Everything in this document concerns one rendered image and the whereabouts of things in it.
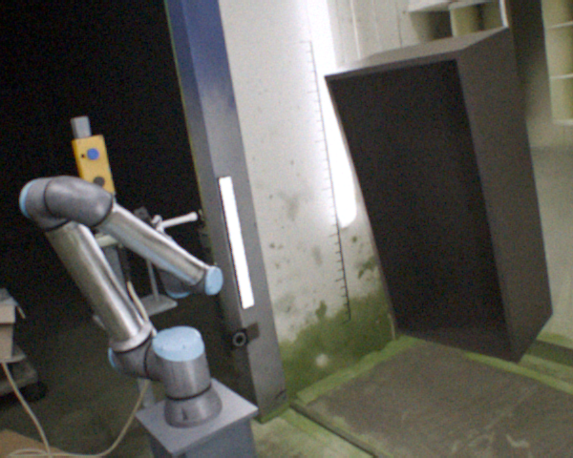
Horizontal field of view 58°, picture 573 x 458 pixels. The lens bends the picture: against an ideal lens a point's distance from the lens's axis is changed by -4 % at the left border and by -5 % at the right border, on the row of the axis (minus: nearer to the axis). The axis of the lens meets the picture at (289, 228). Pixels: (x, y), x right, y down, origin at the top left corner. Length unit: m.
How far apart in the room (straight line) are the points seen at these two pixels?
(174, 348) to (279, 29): 1.65
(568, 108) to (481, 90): 1.12
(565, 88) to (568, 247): 0.84
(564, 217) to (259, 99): 1.77
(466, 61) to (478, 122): 0.20
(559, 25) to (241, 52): 1.52
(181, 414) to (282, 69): 1.66
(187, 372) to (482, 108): 1.25
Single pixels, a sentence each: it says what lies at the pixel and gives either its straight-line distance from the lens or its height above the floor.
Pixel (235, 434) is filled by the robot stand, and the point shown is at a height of 0.59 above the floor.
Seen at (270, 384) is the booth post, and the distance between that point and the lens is 2.81.
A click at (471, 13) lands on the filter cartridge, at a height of 1.89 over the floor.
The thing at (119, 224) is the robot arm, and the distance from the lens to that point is 1.54.
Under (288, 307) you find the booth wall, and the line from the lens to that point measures 2.74.
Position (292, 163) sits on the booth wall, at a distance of 2.67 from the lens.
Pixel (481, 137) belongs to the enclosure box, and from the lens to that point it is 1.83.
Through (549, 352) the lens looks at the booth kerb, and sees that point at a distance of 3.08.
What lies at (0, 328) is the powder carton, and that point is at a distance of 3.65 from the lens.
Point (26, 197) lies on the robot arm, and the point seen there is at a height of 1.42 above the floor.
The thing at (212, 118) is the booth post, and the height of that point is 1.54.
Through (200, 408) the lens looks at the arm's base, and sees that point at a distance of 1.74.
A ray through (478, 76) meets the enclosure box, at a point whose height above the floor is 1.54.
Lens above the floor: 1.54
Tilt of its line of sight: 13 degrees down
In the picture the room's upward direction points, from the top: 9 degrees counter-clockwise
